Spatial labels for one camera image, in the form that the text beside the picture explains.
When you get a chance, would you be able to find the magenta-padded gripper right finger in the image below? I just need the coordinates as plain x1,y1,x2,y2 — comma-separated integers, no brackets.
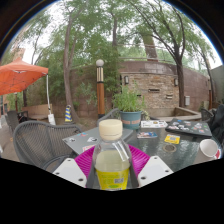
128,144,174,190

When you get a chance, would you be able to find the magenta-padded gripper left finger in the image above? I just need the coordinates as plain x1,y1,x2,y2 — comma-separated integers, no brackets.
52,144,98,190

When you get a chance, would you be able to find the clear bottle with yellow label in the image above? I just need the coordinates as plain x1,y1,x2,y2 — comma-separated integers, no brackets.
92,118,132,191

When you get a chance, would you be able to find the grey laptop with stickers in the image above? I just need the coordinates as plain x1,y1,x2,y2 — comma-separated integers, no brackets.
62,126,134,155

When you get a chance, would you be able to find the yellow square card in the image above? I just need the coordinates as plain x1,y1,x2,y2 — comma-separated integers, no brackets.
164,133,181,145

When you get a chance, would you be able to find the small blue card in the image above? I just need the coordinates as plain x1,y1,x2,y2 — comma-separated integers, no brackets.
136,131,159,139

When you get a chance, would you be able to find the grey wicker chair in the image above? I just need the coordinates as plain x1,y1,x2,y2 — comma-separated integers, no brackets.
12,120,83,170
199,108,215,123
96,107,122,128

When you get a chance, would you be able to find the white sticker sheet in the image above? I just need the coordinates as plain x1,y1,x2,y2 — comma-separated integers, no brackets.
140,120,169,130

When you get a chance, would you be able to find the black laptop with stickers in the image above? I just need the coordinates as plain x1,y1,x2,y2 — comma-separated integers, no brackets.
165,117,213,139

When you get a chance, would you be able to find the green plant in teal pot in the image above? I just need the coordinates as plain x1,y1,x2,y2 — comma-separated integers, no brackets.
112,84,151,130

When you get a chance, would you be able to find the blue yellow striped cone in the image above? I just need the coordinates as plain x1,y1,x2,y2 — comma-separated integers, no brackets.
64,104,74,123

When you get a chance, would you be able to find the white mug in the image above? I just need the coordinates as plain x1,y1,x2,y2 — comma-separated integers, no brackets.
199,138,221,160

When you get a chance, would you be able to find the forked dark-trunk tree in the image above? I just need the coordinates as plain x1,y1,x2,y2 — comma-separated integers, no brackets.
128,0,214,108

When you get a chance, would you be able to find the leaning tree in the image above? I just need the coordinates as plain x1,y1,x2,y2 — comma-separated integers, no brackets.
49,0,98,124

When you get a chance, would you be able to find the orange patio umbrella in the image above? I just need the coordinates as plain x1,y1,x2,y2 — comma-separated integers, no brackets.
0,56,57,126

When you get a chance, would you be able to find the dark round table hole ring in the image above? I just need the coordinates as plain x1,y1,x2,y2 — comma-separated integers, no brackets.
162,143,178,154

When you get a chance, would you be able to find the wooden lamp post, white globe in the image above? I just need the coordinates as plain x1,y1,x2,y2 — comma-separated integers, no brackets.
95,59,106,119

